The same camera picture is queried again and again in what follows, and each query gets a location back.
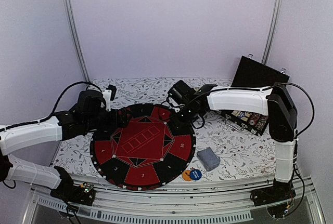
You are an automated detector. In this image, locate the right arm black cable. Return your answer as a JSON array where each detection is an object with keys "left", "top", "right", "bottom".
[{"left": 270, "top": 82, "right": 315, "bottom": 138}]

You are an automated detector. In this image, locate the orange big blind button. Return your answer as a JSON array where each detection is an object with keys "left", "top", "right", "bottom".
[{"left": 182, "top": 170, "right": 193, "bottom": 181}]

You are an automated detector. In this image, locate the aluminium frame post right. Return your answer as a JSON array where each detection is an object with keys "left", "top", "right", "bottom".
[{"left": 261, "top": 0, "right": 283, "bottom": 65}]

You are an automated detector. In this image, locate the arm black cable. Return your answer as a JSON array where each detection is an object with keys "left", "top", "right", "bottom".
[
  {"left": 50, "top": 81, "right": 104, "bottom": 117},
  {"left": 270, "top": 82, "right": 315, "bottom": 138}
]

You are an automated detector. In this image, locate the round red black poker mat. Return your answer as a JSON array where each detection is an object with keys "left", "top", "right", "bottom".
[{"left": 90, "top": 103, "right": 196, "bottom": 191}]

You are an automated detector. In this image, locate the blue small blind button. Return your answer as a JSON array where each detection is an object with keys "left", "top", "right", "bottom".
[{"left": 189, "top": 169, "right": 202, "bottom": 181}]

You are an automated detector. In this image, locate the black poker set case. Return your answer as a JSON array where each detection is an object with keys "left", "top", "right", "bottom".
[{"left": 220, "top": 55, "right": 290, "bottom": 137}]

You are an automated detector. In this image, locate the blue Texas Hold'em card box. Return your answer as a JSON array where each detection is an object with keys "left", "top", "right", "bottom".
[{"left": 232, "top": 110, "right": 252, "bottom": 122}]

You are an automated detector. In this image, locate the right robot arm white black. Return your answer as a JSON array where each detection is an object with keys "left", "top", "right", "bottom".
[{"left": 168, "top": 80, "right": 298, "bottom": 206}]

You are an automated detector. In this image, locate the right multicolour chip row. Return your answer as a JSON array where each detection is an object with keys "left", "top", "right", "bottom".
[{"left": 248, "top": 113, "right": 268, "bottom": 131}]

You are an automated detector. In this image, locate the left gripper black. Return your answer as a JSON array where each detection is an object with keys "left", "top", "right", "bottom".
[{"left": 84, "top": 108, "right": 133, "bottom": 131}]

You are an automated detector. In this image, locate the aluminium frame post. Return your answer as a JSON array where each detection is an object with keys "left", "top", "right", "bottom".
[
  {"left": 63, "top": 0, "right": 91, "bottom": 82},
  {"left": 261, "top": 0, "right": 283, "bottom": 65}
]

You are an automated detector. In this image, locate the aluminium front rail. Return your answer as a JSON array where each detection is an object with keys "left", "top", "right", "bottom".
[{"left": 28, "top": 174, "right": 321, "bottom": 222}]

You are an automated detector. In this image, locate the aluminium frame post left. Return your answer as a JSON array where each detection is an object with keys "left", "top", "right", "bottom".
[{"left": 63, "top": 0, "right": 91, "bottom": 82}]

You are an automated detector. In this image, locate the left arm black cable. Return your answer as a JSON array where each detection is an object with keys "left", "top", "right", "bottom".
[{"left": 50, "top": 81, "right": 104, "bottom": 117}]

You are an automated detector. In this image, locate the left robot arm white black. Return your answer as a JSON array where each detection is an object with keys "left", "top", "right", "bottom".
[{"left": 1, "top": 89, "right": 132, "bottom": 206}]

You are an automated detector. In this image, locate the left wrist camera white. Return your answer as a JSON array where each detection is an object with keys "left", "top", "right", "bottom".
[{"left": 102, "top": 84, "right": 117, "bottom": 112}]

